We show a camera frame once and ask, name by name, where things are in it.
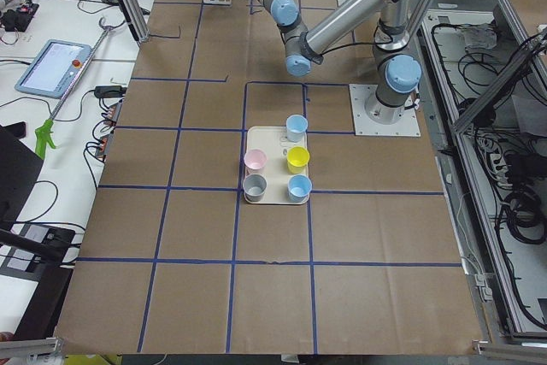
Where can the light blue cup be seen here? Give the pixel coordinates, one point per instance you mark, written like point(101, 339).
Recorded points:
point(296, 128)
point(299, 187)

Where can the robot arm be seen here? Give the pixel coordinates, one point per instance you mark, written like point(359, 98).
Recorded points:
point(304, 46)

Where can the pink plastic cup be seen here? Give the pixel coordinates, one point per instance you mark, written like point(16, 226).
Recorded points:
point(255, 161)

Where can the yellow plastic cup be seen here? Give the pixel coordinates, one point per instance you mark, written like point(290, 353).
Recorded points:
point(297, 159)

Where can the grey plastic cup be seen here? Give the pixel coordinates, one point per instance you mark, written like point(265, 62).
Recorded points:
point(255, 186)

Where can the light blue cup front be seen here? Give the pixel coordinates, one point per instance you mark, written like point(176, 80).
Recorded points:
point(299, 187)

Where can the cream serving tray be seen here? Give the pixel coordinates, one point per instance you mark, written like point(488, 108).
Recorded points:
point(273, 141)

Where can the black power adapter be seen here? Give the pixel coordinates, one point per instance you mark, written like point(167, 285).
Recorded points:
point(109, 91)

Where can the blue teach pendant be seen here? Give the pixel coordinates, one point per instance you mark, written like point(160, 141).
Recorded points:
point(55, 66)

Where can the green reacher grabber tool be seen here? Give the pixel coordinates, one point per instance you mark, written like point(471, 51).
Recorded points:
point(43, 133)

